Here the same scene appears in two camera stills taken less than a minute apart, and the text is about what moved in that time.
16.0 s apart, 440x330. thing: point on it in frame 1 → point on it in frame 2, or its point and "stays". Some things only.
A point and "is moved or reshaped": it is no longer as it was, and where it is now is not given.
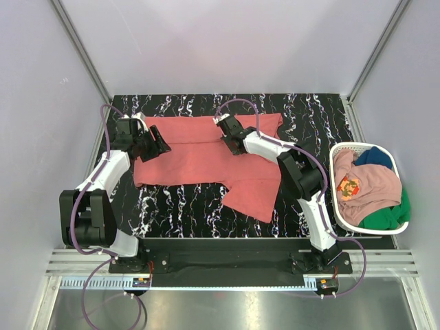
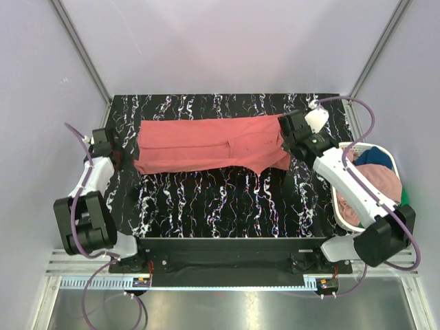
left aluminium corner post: x=64 y=16 stays
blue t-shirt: x=373 y=157 stays
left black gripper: x=158 y=146 → x=127 y=161
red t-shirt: x=199 y=155 is moved or reshaped
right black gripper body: x=227 y=140 → x=313 y=133
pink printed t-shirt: x=360 y=189 stays
